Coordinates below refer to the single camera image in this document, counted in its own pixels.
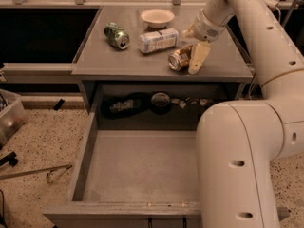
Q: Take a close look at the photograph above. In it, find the white bowl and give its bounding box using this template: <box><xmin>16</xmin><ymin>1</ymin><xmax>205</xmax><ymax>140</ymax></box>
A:
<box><xmin>141</xmin><ymin>9</ymin><xmax>175</xmax><ymax>29</ymax></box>

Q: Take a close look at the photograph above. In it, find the metal rod on floor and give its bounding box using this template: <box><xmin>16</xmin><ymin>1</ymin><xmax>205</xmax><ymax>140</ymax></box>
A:
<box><xmin>0</xmin><ymin>164</ymin><xmax>73</xmax><ymax>181</ymax></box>

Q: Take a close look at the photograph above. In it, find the black clamp on floor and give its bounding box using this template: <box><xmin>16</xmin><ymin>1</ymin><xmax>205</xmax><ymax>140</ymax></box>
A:
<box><xmin>0</xmin><ymin>152</ymin><xmax>18</xmax><ymax>167</ymax></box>

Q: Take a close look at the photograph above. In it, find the open grey top drawer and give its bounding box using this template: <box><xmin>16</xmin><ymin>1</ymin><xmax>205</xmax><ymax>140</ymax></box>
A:
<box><xmin>41</xmin><ymin>83</ymin><xmax>292</xmax><ymax>228</ymax></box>

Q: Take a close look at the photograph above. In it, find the grey cabinet with counter top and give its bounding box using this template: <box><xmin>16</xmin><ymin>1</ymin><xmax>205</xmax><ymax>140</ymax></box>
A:
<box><xmin>73</xmin><ymin>5</ymin><xmax>253</xmax><ymax>131</ymax></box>

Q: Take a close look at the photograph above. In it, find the orange soda can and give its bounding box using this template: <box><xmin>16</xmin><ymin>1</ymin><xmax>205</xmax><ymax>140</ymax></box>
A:
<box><xmin>168</xmin><ymin>45</ymin><xmax>193</xmax><ymax>71</ymax></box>

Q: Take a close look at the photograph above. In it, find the clear plastic storage bin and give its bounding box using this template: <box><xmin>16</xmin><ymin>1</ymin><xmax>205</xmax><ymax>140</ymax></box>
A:
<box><xmin>0</xmin><ymin>89</ymin><xmax>29</xmax><ymax>147</ymax></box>

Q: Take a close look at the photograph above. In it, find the black drawer handle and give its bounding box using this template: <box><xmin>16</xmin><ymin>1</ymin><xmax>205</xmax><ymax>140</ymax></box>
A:
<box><xmin>147</xmin><ymin>218</ymin><xmax>188</xmax><ymax>228</ymax></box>

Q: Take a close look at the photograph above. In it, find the green soda can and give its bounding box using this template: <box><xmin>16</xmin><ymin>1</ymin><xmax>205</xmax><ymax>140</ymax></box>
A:
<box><xmin>104</xmin><ymin>23</ymin><xmax>130</xmax><ymax>50</ymax></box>

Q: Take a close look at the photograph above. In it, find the clear plastic water bottle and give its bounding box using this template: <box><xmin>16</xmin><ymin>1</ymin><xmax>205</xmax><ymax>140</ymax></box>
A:
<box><xmin>138</xmin><ymin>28</ymin><xmax>180</xmax><ymax>54</ymax></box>

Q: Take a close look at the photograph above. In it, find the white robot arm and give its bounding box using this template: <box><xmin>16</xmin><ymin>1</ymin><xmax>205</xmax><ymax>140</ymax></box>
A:
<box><xmin>192</xmin><ymin>0</ymin><xmax>304</xmax><ymax>228</ymax></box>

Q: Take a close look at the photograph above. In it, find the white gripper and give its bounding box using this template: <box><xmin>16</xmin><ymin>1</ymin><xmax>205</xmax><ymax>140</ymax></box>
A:
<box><xmin>181</xmin><ymin>9</ymin><xmax>225</xmax><ymax>75</ymax></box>

